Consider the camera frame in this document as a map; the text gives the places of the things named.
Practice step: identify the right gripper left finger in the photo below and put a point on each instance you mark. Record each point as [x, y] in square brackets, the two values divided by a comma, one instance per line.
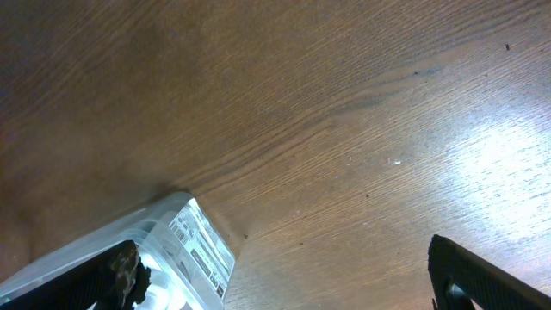
[115, 279]

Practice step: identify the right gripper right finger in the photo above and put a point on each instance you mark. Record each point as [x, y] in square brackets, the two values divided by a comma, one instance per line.
[463, 280]

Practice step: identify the clear plastic container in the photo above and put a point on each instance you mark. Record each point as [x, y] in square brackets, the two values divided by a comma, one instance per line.
[190, 263]

